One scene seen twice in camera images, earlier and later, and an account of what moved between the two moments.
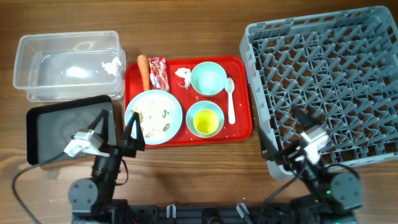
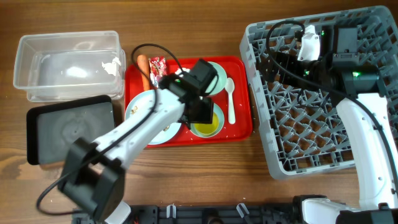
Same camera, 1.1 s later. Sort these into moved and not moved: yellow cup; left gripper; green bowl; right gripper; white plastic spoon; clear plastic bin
Moved: left gripper; right gripper
Not moved: white plastic spoon; yellow cup; green bowl; clear plastic bin
